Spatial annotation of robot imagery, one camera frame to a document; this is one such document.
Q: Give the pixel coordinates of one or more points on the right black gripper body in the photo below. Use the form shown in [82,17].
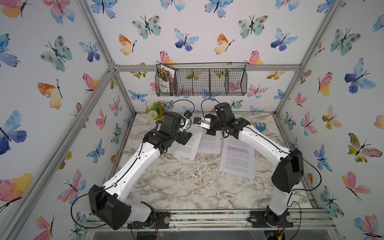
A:
[214,124]

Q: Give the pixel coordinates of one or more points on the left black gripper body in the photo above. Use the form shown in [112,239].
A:
[181,137]

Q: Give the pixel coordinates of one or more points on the plain text document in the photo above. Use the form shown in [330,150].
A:
[189,150]

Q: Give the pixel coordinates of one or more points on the document with green highlight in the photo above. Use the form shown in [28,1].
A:
[210,144]

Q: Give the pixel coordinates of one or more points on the document with purple highlight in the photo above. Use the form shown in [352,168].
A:
[237,158]

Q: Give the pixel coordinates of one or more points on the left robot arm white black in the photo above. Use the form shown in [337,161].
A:
[107,202]

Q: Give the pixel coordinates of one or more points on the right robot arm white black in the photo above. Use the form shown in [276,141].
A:
[289,166]

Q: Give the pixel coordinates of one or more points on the artificial flower plant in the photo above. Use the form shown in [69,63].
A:
[158,109]

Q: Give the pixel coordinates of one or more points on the blue toy rake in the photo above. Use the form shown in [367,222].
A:
[261,127]

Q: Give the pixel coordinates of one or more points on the colourful seed packet booklet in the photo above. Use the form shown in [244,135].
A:
[166,77]

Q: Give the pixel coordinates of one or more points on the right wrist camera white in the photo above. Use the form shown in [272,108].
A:
[204,123]

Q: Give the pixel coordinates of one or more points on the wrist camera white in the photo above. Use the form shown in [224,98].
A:
[204,123]
[186,119]

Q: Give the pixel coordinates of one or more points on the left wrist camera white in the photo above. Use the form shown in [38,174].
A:
[186,119]

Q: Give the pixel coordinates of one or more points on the black wire basket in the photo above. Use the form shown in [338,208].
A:
[207,80]

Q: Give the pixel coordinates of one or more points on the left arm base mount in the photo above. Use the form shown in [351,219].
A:
[157,219]

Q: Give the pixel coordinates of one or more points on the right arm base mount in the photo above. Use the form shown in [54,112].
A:
[268,219]

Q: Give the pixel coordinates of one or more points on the aluminium front rail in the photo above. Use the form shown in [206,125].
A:
[222,220]

